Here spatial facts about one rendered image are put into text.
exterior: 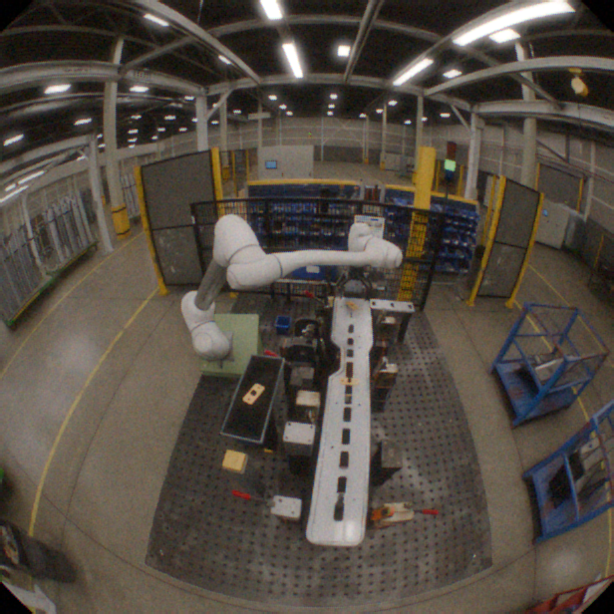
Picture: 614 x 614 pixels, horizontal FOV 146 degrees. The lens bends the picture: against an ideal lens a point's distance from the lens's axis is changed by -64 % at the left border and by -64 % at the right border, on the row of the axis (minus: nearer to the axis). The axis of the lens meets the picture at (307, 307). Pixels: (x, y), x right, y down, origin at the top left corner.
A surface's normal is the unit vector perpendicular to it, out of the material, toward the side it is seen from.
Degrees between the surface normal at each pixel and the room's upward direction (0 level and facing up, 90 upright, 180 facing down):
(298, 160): 90
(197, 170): 90
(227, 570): 0
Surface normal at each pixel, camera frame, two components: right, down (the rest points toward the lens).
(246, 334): -0.01, -0.21
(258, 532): 0.00, -0.81
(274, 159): -0.06, 0.58
